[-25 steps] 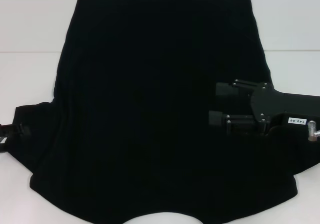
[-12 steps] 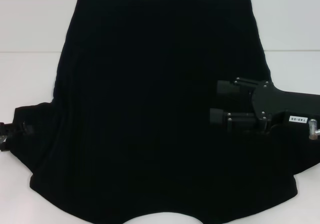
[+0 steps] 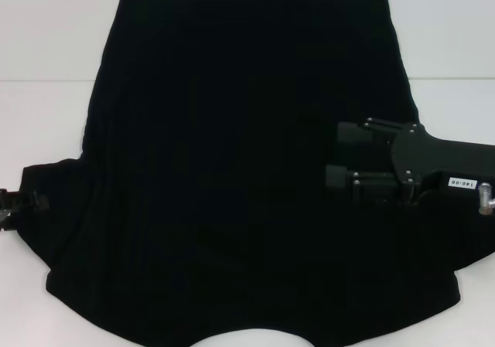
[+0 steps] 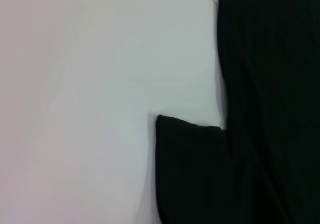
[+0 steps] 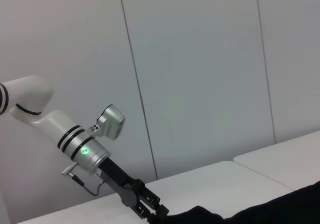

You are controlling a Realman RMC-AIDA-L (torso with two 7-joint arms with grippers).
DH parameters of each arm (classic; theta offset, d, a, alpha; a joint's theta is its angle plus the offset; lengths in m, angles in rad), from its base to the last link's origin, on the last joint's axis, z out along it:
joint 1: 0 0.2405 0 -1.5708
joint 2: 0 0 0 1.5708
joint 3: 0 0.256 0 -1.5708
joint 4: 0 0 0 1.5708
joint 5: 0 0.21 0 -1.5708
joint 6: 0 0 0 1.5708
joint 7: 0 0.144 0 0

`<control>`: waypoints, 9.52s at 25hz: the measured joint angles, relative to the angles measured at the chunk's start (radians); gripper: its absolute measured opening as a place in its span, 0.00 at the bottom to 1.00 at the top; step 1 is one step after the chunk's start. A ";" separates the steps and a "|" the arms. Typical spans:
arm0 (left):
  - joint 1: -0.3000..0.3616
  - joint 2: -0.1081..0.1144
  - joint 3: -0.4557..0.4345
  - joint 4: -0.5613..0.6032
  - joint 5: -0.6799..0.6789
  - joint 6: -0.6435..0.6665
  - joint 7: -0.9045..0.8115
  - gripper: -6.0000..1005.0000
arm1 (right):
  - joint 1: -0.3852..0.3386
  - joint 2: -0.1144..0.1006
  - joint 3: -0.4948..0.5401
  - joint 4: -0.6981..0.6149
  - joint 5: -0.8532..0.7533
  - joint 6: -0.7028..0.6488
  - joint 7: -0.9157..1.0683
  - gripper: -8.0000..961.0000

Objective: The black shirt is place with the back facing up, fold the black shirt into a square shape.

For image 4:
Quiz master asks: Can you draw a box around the black t-shirt with FREE print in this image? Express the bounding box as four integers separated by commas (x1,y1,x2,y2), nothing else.
154,0,320,224

